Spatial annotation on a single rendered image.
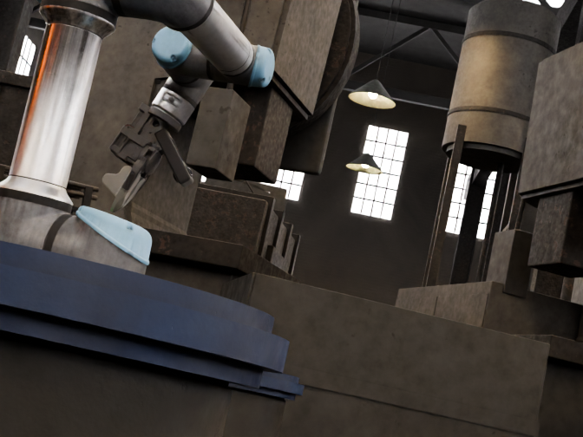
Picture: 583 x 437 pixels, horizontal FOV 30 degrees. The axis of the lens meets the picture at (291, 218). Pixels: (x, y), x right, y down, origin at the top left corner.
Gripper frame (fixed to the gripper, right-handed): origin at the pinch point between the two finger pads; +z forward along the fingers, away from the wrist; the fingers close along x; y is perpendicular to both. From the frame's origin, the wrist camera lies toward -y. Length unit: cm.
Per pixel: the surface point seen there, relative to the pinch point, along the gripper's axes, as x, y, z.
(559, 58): -269, -57, -174
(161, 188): -230, 52, -27
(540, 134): -275, -68, -141
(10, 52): -778, 385, -106
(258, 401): -27, -41, 17
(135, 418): 137, -46, 16
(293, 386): -29, -45, 11
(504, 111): -775, -42, -299
